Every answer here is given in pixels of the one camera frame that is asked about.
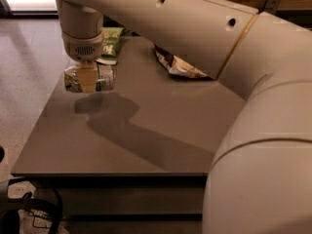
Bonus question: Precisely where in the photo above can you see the green chip bag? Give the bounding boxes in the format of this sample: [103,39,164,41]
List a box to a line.
[97,27,125,65]

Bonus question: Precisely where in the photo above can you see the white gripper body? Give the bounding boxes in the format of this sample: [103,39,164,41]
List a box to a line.
[62,30,103,61]

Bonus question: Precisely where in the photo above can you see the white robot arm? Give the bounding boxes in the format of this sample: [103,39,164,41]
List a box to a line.
[57,0,312,234]

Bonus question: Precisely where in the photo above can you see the crushed 7up soda can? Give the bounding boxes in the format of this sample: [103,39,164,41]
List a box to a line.
[63,64,115,93]

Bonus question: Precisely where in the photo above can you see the right metal bracket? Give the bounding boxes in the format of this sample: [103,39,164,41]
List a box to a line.
[262,0,282,15]

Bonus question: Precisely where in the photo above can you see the black floor cables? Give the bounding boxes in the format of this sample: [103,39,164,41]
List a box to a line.
[23,208,55,230]

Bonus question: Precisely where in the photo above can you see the grey table with drawers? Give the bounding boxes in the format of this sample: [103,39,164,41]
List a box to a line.
[12,37,244,234]

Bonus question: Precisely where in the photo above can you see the black chair base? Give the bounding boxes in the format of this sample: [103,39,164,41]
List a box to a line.
[0,177,63,234]

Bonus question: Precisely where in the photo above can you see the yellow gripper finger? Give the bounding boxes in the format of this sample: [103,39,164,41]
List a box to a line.
[76,60,98,93]

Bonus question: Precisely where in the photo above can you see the yellow brown chip bag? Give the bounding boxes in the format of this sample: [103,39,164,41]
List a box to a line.
[154,45,208,79]

